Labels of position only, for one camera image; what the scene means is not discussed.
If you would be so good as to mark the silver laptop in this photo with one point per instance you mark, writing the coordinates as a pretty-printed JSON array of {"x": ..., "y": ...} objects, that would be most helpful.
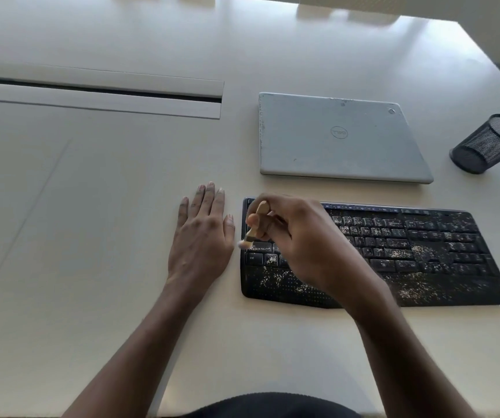
[{"x": 306, "y": 147}]

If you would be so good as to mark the person's black clothing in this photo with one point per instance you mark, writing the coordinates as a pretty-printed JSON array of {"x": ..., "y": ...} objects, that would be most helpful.
[{"x": 271, "y": 407}]

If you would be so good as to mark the black keyboard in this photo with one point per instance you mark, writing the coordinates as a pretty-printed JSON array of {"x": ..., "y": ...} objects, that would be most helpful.
[{"x": 450, "y": 265}]

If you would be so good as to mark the small wooden brush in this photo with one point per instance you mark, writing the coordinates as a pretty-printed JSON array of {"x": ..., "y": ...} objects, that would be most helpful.
[{"x": 262, "y": 208}]

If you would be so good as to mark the cream perforated chair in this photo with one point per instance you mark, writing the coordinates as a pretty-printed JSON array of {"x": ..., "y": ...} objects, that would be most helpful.
[{"x": 354, "y": 3}]

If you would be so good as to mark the person's right forearm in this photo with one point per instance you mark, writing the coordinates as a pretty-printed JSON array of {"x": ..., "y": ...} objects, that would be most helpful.
[{"x": 411, "y": 370}]

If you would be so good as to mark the black mesh pen holder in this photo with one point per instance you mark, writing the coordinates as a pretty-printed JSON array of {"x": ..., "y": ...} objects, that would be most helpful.
[{"x": 482, "y": 147}]

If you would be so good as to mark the person's left hand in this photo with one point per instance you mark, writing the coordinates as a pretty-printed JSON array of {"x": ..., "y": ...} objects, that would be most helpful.
[{"x": 202, "y": 243}]

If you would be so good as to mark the person's left forearm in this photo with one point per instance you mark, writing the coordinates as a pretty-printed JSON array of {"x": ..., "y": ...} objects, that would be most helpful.
[{"x": 137, "y": 356}]

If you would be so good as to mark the person's right hand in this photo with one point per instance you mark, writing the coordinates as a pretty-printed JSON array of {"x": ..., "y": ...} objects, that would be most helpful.
[{"x": 315, "y": 248}]

